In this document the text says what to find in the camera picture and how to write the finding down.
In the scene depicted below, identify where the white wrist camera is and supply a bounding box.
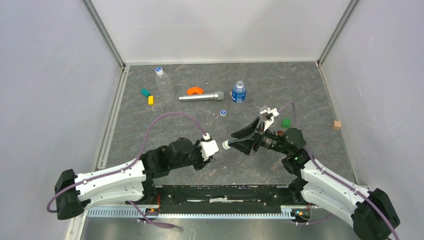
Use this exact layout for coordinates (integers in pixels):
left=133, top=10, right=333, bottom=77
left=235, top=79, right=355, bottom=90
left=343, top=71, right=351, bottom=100
left=199, top=133, right=219, bottom=162
left=259, top=105, right=279, bottom=131

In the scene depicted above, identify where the silver microphone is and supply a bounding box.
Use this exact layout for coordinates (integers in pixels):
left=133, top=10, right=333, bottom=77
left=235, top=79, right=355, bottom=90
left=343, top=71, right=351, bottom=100
left=178, top=91, right=225, bottom=102

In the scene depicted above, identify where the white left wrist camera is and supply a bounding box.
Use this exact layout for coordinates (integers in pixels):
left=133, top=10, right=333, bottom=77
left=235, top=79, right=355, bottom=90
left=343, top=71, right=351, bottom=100
left=199, top=133, right=219, bottom=162

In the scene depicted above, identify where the white cap of bottle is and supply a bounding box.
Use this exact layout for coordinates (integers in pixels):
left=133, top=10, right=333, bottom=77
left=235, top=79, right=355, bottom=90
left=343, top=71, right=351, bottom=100
left=222, top=140, right=231, bottom=150

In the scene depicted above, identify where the teal rectangular block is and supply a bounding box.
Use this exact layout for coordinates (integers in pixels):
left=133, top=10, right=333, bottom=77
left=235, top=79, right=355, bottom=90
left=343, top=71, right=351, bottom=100
left=140, top=88, right=151, bottom=98

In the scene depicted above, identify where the yellow rectangular block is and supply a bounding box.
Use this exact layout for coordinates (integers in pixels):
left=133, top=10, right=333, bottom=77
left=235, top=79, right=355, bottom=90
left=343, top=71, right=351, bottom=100
left=148, top=95, right=155, bottom=106

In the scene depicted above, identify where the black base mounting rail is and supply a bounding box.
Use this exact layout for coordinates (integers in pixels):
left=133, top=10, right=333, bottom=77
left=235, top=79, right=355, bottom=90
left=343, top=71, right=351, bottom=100
left=135, top=184, right=310, bottom=215

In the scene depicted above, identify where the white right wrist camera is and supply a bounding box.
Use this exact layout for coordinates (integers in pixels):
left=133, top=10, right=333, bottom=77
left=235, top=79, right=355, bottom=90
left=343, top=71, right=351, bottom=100
left=259, top=105, right=279, bottom=131

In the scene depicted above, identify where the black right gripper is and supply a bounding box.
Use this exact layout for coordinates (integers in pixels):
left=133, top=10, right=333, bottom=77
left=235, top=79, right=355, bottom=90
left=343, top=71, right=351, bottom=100
left=227, top=117, right=290, bottom=156

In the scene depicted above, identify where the blue-white Pocari bottle cap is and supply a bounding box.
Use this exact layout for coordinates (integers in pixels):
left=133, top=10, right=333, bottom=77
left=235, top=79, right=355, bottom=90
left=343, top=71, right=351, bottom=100
left=219, top=109, right=227, bottom=117

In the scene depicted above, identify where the green toy brick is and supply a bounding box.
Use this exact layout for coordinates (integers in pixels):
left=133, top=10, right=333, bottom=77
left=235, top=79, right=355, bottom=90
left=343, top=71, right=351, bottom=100
left=281, top=118, right=292, bottom=129

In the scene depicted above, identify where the blue labelled Pocari bottle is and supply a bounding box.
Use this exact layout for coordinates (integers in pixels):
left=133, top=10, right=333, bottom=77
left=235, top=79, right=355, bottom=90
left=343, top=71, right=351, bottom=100
left=231, top=80, right=247, bottom=104

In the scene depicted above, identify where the clear bottle with blue-white cap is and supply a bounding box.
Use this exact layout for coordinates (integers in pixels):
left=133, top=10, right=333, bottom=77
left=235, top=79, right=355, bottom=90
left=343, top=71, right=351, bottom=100
left=155, top=67, right=175, bottom=101

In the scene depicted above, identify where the orange curved pipe piece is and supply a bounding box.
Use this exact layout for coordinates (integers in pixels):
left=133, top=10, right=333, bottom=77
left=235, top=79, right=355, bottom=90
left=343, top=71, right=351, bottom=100
left=186, top=87, right=204, bottom=95

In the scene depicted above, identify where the slotted grey cable duct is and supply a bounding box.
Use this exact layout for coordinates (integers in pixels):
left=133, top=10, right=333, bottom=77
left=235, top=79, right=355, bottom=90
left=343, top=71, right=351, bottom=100
left=86, top=206, right=292, bottom=220

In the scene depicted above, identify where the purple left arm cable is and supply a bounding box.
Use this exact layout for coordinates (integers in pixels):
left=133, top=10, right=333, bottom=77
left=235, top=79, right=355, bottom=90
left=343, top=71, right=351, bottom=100
left=46, top=111, right=210, bottom=214

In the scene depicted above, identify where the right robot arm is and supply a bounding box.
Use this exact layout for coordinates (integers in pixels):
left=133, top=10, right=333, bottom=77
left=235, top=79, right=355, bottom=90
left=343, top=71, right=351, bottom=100
left=222, top=117, right=401, bottom=240

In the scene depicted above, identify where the brown cube near right wall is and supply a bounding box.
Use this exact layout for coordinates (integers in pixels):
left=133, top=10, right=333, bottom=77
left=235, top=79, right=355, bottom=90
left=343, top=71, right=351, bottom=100
left=331, top=120, right=342, bottom=130

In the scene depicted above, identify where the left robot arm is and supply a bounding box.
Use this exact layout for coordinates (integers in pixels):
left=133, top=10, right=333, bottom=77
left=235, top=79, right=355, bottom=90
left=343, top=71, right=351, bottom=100
left=54, top=137, right=219, bottom=220

